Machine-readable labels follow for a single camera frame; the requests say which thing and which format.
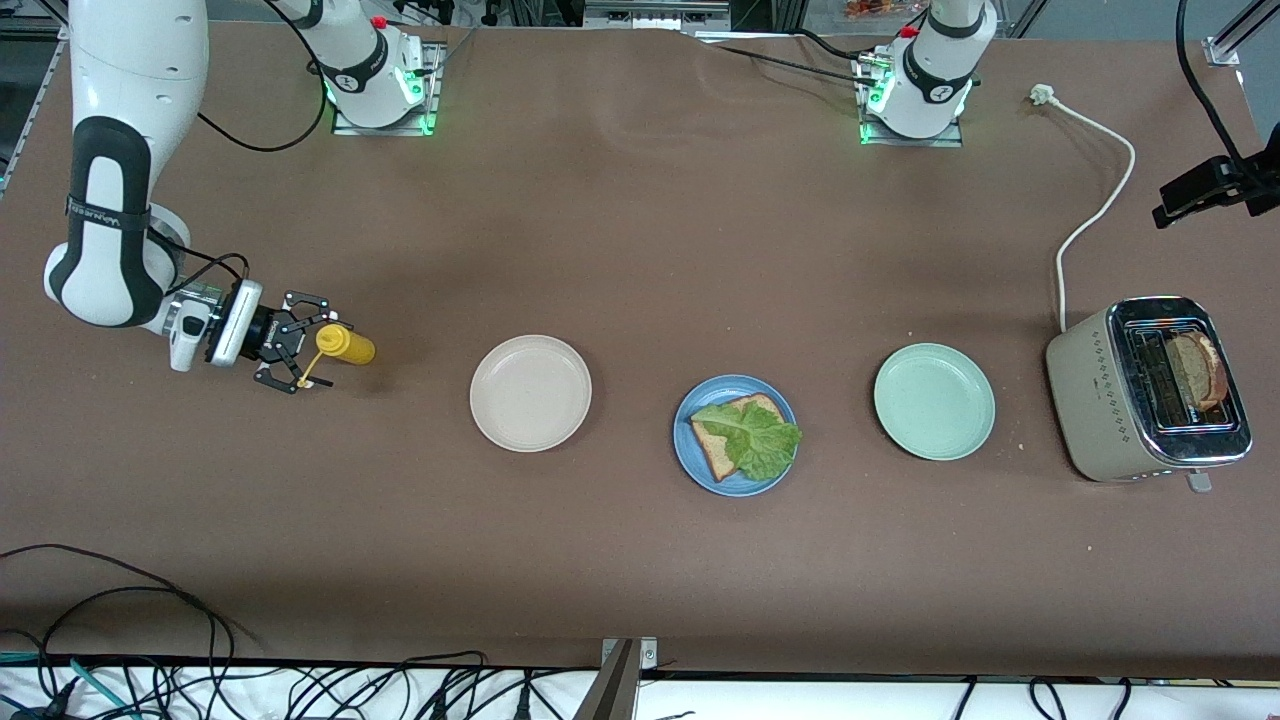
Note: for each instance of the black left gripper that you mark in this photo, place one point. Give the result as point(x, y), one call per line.
point(1268, 170)

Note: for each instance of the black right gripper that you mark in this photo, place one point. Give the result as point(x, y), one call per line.
point(267, 332)

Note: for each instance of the yellow squeeze sauce bottle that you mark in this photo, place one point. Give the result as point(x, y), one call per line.
point(352, 345)

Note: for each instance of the brown bread slice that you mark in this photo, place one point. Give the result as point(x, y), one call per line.
point(1200, 365)
point(715, 455)

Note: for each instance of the green lettuce leaf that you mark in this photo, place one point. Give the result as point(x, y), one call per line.
point(765, 445)

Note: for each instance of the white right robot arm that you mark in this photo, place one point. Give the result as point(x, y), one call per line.
point(130, 150)

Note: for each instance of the beige round plate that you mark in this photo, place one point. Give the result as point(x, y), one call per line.
point(530, 393)

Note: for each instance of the green round plate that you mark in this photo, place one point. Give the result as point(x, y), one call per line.
point(934, 402)

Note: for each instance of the blue round plate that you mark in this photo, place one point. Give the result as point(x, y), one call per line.
point(745, 488)

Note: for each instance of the beige and chrome toaster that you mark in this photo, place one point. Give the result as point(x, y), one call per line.
point(1090, 400)

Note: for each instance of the grey power strip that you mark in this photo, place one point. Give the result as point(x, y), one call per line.
point(655, 14)

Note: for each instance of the aluminium frame profile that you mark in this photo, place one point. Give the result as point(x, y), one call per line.
point(1240, 30)

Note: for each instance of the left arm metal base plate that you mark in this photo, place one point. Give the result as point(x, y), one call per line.
point(950, 140)

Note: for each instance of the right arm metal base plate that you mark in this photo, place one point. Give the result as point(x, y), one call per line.
point(435, 95)

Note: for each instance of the aluminium table edge rail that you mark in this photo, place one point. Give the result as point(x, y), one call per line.
point(25, 120)

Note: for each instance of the metal table edge bracket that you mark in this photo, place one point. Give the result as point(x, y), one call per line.
point(620, 685)

